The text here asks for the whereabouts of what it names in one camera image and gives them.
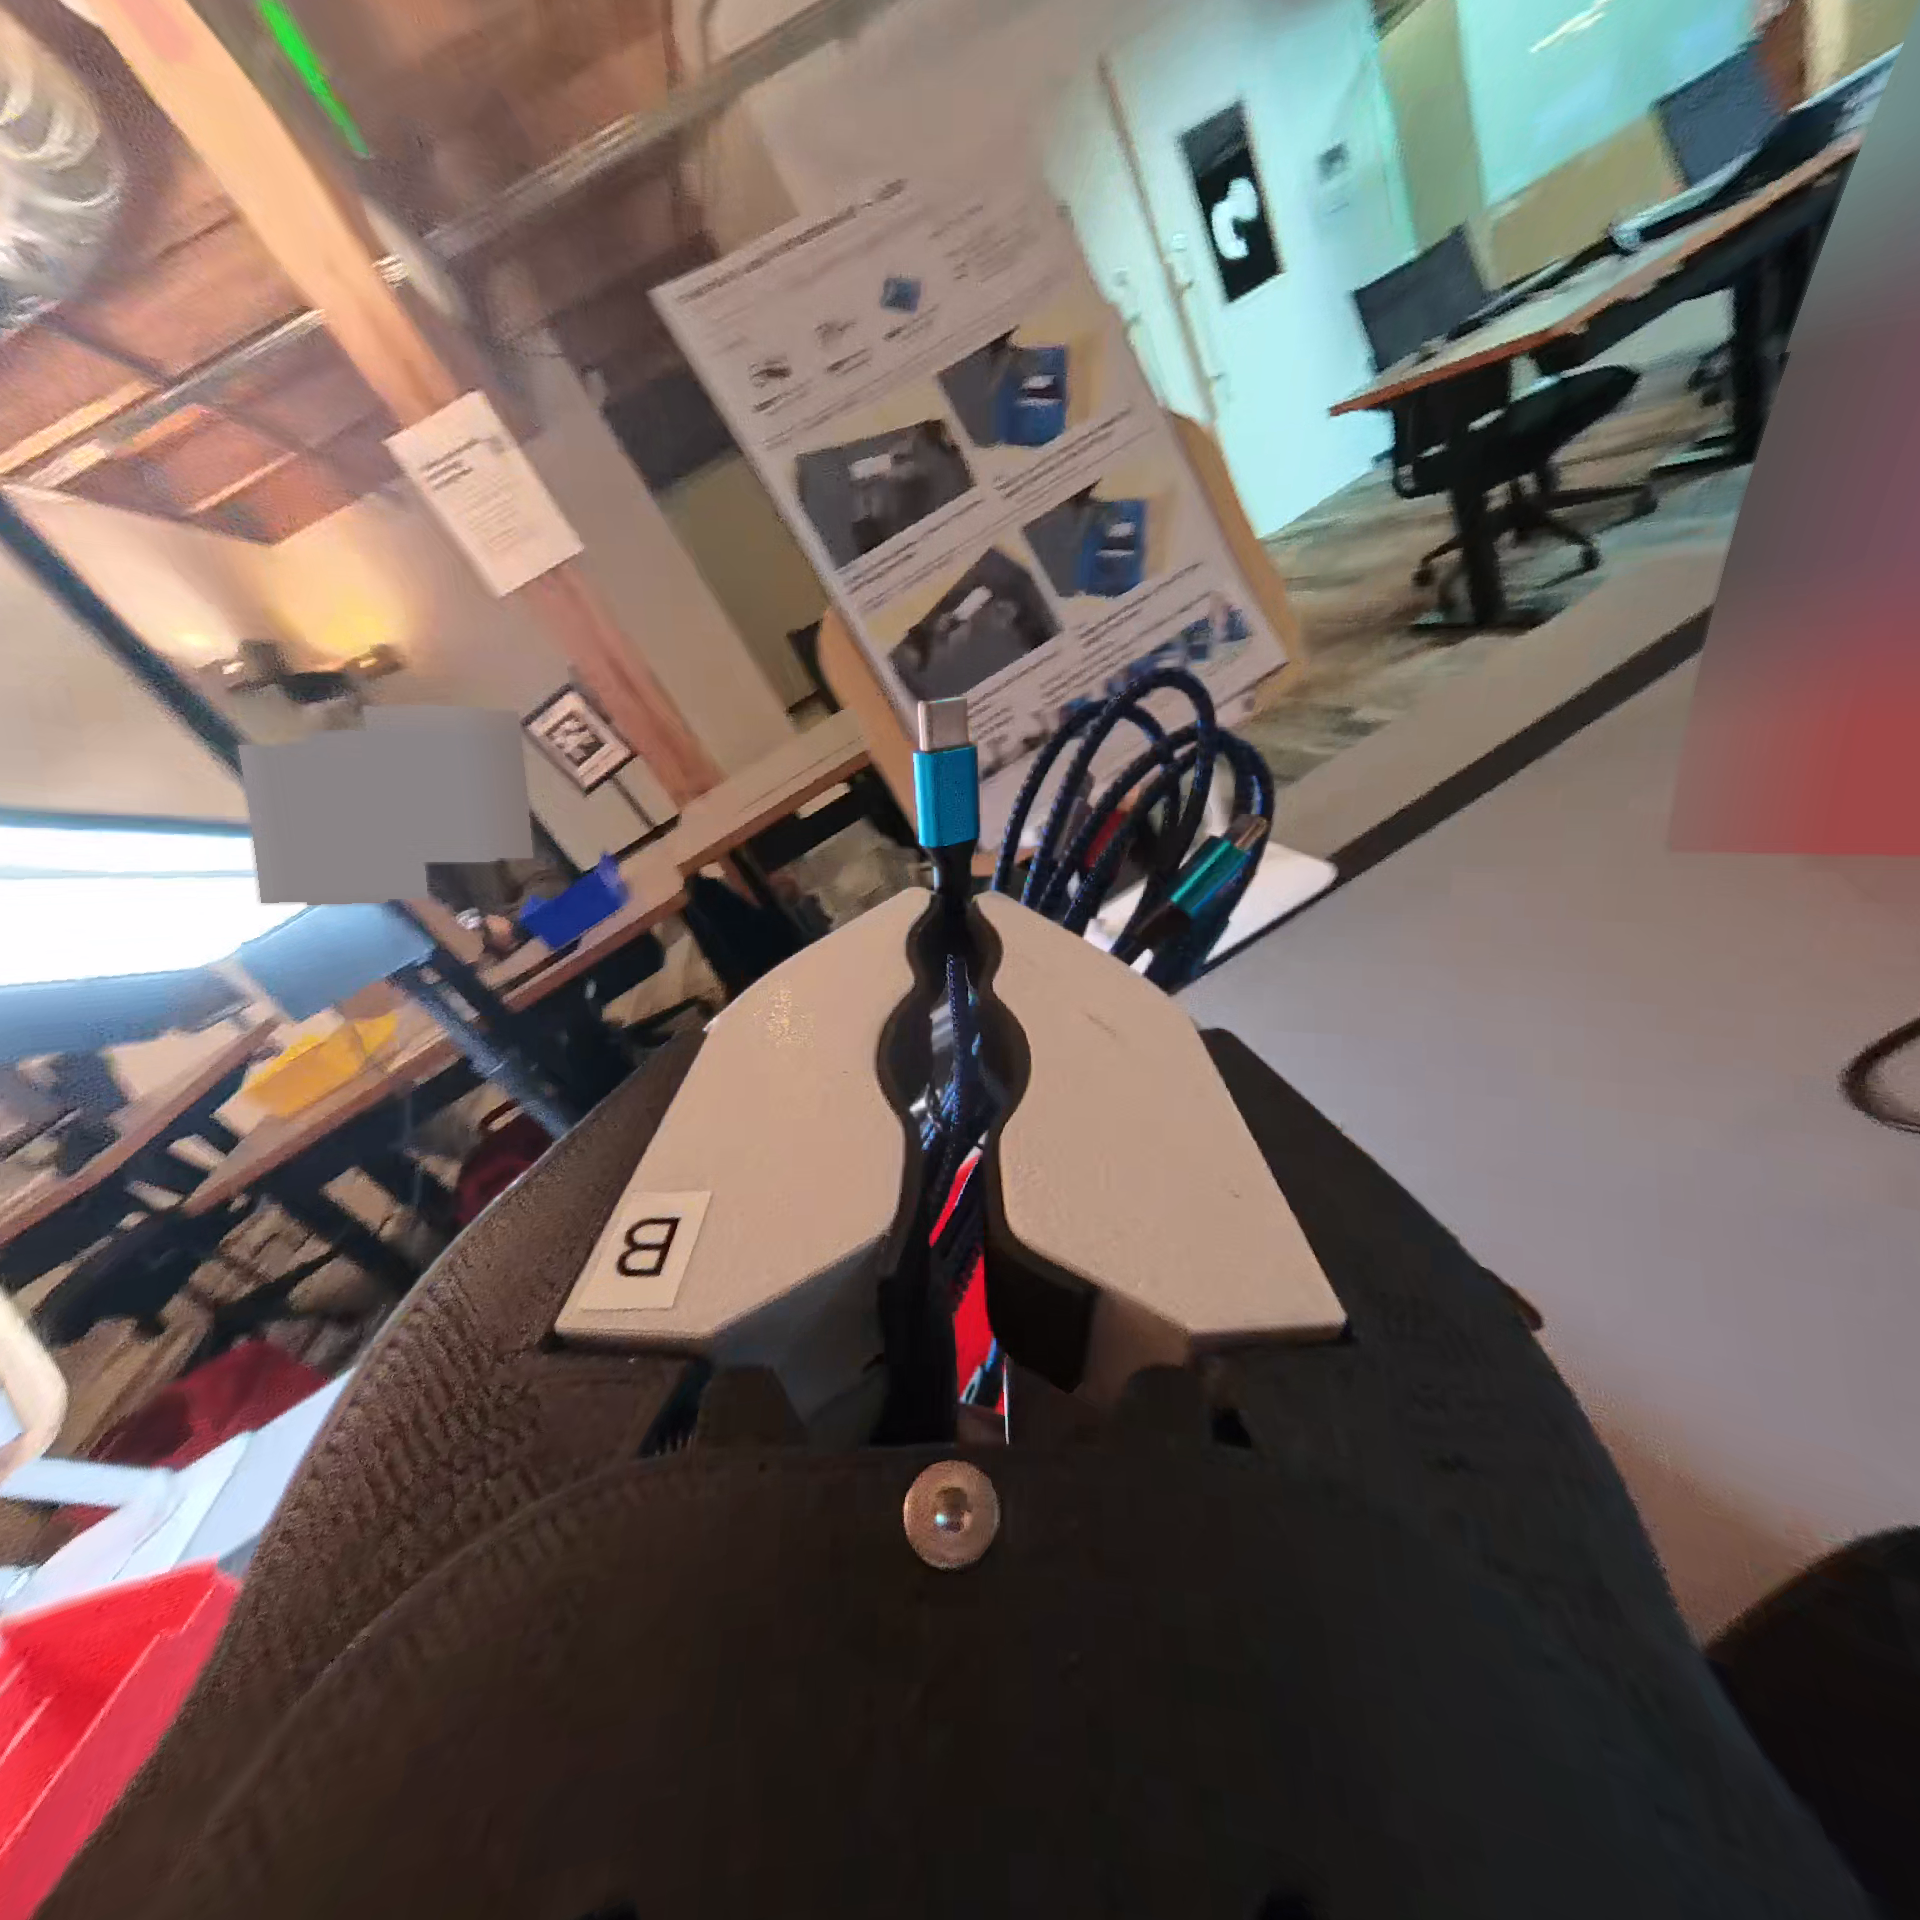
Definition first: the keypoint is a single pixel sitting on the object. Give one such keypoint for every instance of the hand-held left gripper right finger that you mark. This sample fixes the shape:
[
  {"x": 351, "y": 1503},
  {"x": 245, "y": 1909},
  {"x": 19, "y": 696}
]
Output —
[{"x": 1157, "y": 1171}]

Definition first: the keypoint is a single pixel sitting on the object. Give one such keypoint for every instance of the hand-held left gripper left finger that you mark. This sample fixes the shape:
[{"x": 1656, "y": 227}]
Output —
[{"x": 751, "y": 1156}]

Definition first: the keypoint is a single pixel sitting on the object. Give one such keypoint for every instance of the red plastic bin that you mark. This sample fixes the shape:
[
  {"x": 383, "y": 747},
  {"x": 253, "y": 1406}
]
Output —
[{"x": 89, "y": 1740}]

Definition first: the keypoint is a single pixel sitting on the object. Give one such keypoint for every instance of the blue box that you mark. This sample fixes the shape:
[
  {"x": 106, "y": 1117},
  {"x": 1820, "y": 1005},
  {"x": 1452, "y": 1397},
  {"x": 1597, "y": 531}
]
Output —
[{"x": 571, "y": 903}]

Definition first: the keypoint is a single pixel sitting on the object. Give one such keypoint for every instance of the yellow plastic bin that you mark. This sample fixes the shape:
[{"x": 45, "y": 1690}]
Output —
[{"x": 322, "y": 1065}]

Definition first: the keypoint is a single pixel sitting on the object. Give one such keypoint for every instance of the framed picture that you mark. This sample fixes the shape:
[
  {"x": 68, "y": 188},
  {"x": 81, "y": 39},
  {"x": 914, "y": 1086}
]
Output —
[{"x": 578, "y": 739}]

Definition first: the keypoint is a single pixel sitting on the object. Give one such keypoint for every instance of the white notice paper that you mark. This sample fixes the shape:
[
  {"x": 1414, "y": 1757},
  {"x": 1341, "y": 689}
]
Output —
[{"x": 480, "y": 497}]

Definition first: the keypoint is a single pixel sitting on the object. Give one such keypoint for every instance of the instruction poster on board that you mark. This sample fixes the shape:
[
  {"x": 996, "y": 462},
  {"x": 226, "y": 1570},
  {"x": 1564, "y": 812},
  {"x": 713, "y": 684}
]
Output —
[{"x": 929, "y": 448}]

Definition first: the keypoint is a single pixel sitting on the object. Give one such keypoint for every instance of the wooden office desk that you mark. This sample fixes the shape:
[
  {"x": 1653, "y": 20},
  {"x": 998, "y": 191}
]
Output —
[{"x": 1574, "y": 314}]

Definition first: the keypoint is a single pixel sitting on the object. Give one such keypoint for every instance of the black phone door sign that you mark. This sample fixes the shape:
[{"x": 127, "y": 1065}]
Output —
[{"x": 1233, "y": 211}]

